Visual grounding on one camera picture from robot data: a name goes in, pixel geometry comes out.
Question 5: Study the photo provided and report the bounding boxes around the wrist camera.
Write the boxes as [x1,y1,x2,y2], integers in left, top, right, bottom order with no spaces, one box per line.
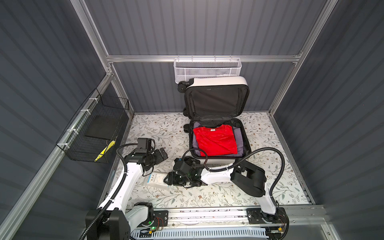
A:
[136,138,156,154]
[173,157,193,172]

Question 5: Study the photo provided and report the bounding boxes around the white black suitcase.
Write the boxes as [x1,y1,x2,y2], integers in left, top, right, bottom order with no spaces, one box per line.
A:
[178,76,251,163]

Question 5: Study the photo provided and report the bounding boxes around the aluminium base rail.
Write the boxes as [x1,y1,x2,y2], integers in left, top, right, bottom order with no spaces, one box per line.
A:
[155,205,330,228]

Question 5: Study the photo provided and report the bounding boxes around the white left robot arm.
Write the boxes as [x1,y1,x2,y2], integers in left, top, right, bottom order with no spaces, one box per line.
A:
[80,138,168,240]

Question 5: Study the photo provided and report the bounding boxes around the purple trousers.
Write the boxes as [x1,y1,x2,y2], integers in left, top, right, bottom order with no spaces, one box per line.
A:
[192,123,245,157]

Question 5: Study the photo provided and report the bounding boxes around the yellow black striped tape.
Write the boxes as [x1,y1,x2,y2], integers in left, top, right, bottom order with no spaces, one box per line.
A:
[94,140,116,162]

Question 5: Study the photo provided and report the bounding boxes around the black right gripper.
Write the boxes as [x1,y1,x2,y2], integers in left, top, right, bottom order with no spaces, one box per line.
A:
[162,171,191,186]

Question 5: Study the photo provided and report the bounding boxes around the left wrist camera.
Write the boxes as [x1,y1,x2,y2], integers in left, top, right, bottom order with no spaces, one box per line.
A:
[136,138,156,154]

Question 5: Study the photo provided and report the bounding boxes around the black wire mesh basket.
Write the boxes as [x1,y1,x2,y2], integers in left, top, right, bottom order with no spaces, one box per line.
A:
[57,91,130,164]

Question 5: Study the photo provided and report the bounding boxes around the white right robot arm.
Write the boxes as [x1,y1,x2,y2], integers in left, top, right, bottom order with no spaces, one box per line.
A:
[164,147,289,229]

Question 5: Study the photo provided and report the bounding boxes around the white perforated cable duct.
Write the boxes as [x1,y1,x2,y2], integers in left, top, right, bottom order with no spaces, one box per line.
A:
[132,227,270,240]

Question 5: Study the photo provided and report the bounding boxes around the red t-shirt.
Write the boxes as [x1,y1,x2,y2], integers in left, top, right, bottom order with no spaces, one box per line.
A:
[193,125,239,157]

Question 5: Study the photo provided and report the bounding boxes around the white wire mesh basket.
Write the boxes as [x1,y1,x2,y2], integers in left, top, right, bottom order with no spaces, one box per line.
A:
[173,57,242,84]

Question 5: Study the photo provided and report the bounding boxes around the white box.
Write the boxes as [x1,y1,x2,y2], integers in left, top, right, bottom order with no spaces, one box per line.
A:
[146,172,170,190]

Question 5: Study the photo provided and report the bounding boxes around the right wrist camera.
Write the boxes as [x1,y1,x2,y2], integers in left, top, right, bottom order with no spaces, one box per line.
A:
[173,157,193,172]

